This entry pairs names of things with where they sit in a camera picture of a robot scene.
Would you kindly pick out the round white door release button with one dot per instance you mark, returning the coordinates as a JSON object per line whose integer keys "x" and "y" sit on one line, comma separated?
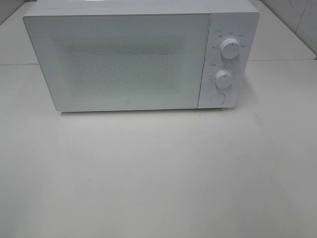
{"x": 218, "y": 99}

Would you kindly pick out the white microwave knob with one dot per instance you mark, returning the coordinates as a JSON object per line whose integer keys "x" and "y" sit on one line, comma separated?
{"x": 230, "y": 47}
{"x": 223, "y": 79}

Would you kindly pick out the white microwave door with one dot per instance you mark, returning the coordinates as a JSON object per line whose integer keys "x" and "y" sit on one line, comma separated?
{"x": 130, "y": 62}

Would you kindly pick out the white microwave oven body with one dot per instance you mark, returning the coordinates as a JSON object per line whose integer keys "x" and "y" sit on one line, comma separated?
{"x": 237, "y": 18}

